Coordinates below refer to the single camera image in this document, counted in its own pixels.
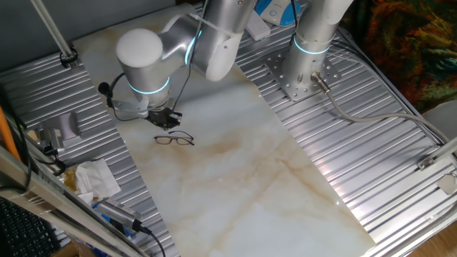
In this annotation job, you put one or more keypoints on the white rounded object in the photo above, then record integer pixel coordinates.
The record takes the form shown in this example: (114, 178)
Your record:
(442, 119)

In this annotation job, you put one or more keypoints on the orange pole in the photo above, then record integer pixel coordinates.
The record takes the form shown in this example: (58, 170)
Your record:
(8, 135)

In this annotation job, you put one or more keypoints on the brown frame glasses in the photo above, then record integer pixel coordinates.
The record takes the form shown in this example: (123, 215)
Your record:
(174, 139)

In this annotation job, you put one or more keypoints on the aluminium frame bar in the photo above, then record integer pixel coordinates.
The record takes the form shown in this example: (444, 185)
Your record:
(53, 210)

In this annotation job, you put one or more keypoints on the black rod foot clamp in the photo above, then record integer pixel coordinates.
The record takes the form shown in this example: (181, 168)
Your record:
(63, 57)

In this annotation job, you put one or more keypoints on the blue and white device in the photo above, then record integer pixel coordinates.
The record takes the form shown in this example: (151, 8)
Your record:
(275, 12)

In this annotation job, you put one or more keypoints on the white power strip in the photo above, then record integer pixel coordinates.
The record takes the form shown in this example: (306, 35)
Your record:
(258, 28)

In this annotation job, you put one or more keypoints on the small metal corner bracket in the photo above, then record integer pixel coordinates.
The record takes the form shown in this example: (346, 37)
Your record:
(425, 163)

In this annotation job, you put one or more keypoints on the black keyboard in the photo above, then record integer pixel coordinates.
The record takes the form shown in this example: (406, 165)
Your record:
(25, 232)

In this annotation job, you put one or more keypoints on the brown cardboard box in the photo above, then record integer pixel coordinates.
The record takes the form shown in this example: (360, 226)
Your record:
(71, 250)

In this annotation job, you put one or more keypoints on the marble pattern table mat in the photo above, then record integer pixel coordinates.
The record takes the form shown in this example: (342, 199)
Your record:
(232, 160)

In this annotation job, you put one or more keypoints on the white tissue sheet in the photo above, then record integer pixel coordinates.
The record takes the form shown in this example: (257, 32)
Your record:
(96, 178)

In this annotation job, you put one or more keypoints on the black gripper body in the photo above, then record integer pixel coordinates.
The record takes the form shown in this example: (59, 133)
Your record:
(162, 118)

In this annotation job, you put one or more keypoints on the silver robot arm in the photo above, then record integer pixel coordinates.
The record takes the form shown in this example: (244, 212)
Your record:
(150, 64)

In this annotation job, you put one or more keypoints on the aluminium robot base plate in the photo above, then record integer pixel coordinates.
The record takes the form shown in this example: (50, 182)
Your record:
(275, 68)

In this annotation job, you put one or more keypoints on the grey vented box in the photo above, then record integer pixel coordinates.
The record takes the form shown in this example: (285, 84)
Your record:
(119, 212)

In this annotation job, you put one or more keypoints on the small metal tag plate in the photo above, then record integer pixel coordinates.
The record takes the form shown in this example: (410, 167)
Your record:
(448, 183)

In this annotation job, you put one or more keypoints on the yellow plastic bag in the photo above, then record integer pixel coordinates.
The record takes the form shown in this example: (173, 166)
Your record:
(69, 180)

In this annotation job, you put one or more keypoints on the crumpled white tissue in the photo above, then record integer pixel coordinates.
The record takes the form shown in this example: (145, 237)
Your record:
(85, 198)

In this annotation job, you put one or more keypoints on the small aluminium mounting plate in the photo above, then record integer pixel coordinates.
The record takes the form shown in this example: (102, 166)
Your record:
(128, 106)

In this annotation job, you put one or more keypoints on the short aluminium profile bar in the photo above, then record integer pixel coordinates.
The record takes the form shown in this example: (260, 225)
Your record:
(444, 150)

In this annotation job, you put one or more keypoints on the white slanted rod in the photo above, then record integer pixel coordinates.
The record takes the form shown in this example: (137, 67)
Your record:
(53, 30)

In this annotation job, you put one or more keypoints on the square steel plate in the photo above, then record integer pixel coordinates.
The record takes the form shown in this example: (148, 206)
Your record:
(68, 125)

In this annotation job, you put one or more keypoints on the colourful patterned cloth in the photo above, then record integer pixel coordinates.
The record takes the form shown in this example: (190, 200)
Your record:
(410, 46)

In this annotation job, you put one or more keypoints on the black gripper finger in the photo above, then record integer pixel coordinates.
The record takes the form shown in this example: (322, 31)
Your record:
(164, 126)
(175, 123)

